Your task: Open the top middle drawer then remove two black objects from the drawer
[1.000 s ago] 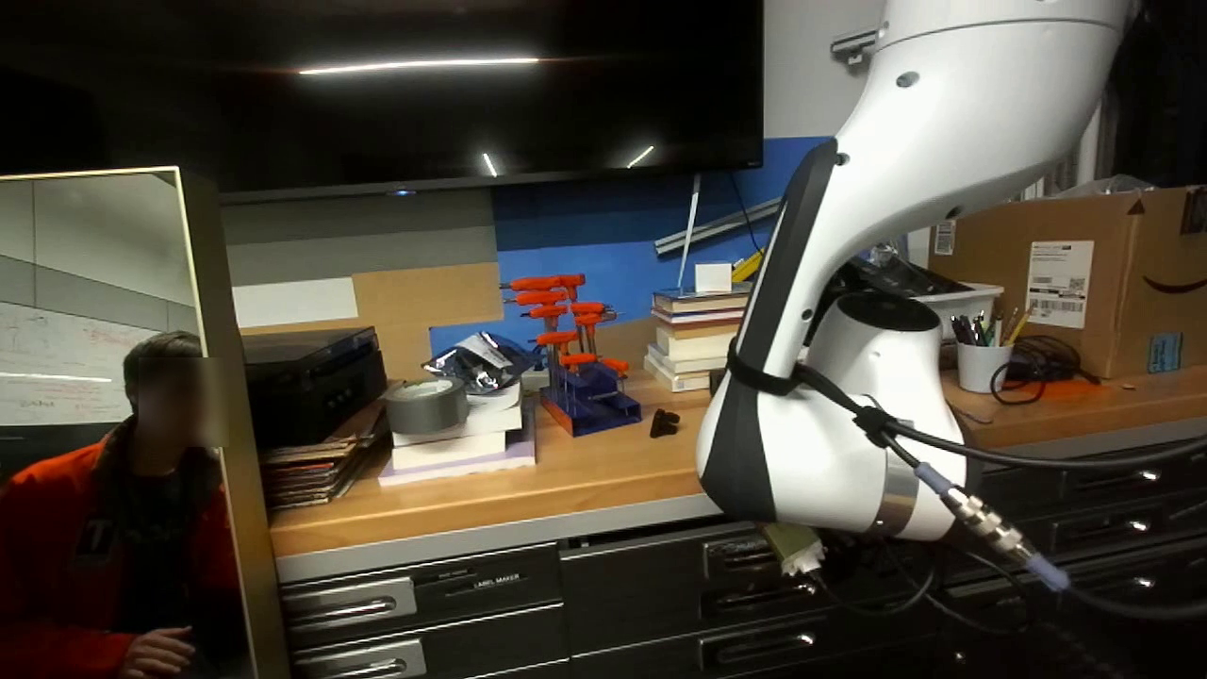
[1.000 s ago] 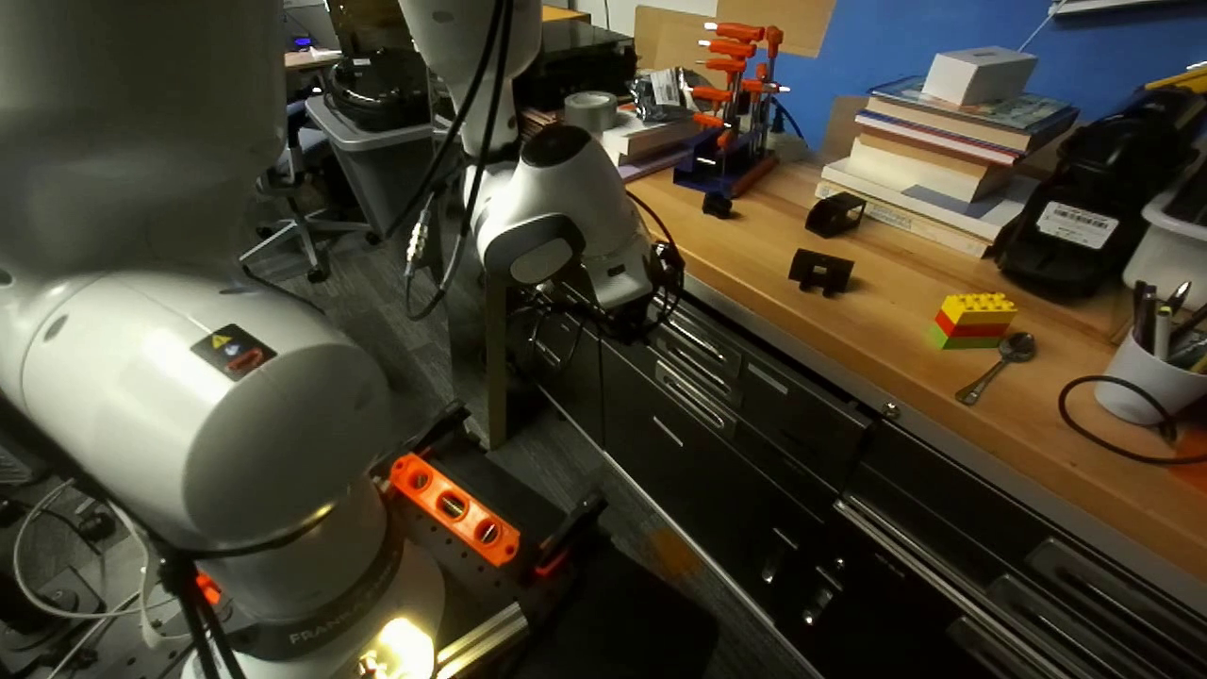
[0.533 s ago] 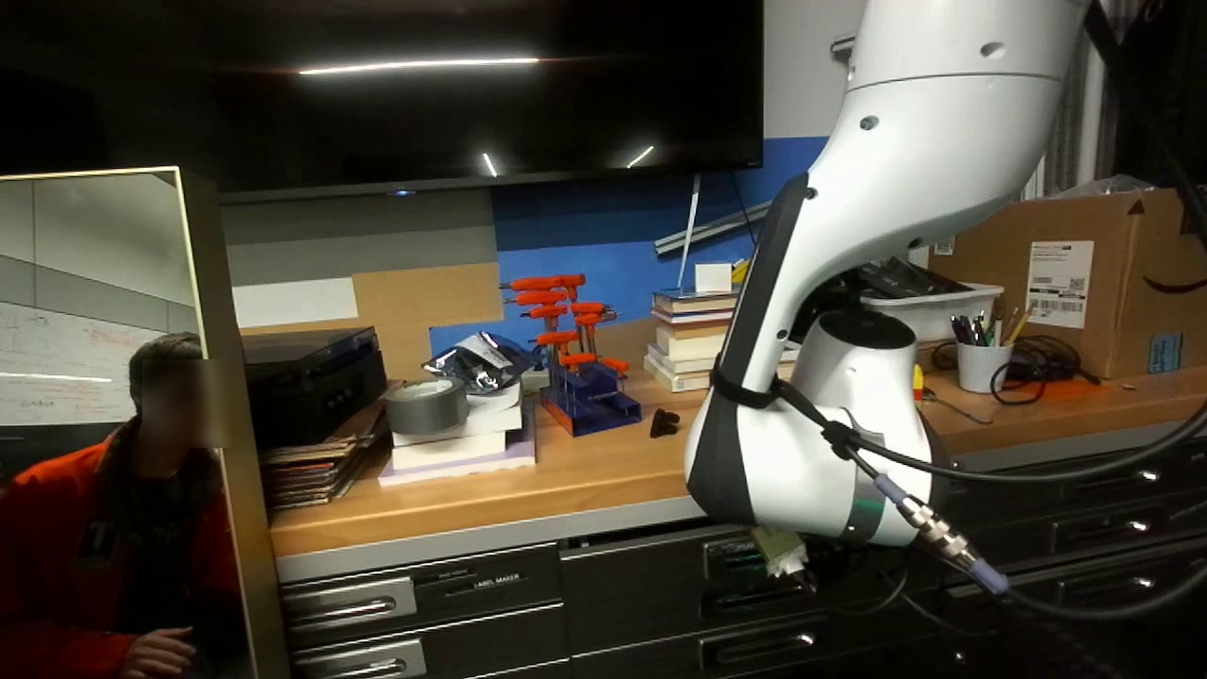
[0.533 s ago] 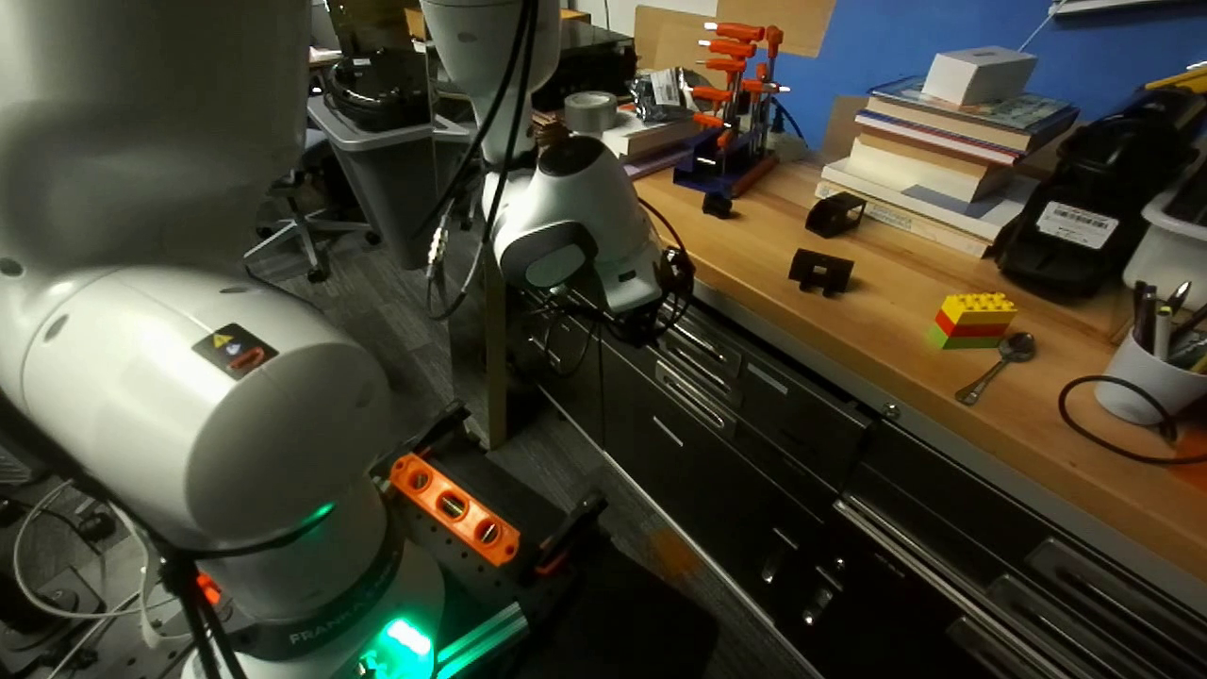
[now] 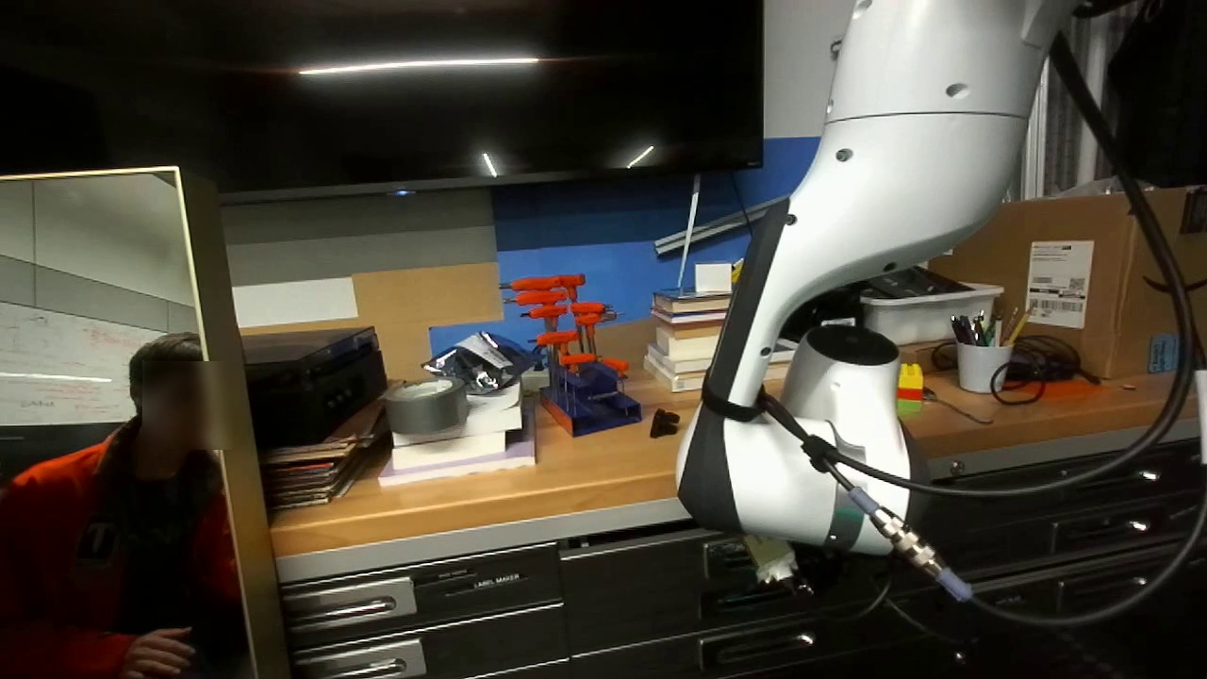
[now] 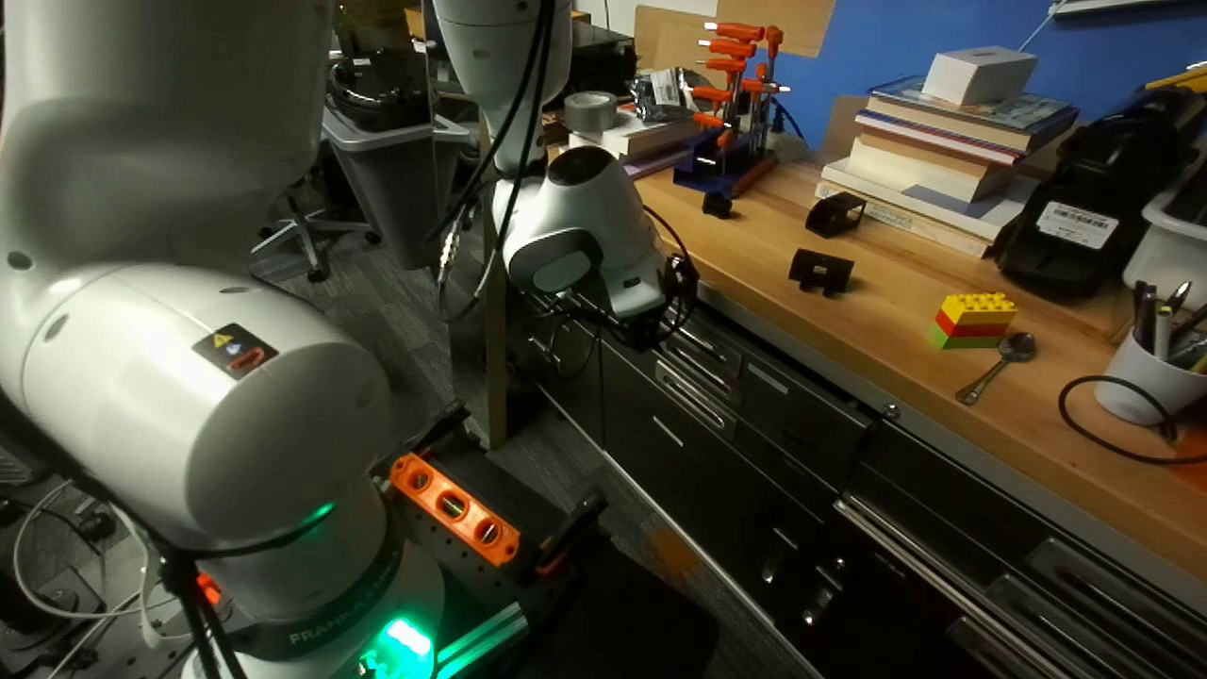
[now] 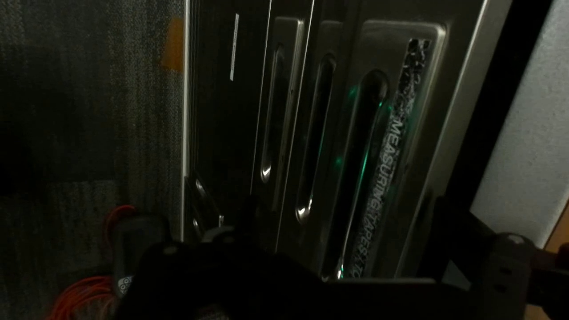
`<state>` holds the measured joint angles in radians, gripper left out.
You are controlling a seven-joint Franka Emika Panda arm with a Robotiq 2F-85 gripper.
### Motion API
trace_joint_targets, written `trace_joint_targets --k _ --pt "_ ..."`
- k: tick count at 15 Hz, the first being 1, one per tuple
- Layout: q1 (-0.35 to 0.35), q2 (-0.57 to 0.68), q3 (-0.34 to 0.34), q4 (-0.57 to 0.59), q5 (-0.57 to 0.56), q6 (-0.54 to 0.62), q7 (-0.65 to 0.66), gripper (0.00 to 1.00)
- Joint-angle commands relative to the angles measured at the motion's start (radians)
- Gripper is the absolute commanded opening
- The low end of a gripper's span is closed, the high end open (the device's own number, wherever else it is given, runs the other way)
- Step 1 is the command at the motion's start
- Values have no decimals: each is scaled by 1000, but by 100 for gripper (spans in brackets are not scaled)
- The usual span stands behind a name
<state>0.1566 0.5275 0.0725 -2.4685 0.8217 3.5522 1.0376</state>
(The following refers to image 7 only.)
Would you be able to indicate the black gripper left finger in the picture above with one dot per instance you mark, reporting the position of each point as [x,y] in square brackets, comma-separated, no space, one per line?
[249,223]

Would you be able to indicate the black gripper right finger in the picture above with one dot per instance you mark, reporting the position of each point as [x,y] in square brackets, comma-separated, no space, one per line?
[464,232]

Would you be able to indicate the black cabinet drawer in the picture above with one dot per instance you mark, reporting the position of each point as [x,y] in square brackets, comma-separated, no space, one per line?
[321,118]
[284,90]

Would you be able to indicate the black workbench cabinet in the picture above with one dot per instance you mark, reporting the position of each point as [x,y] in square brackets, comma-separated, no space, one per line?
[218,118]

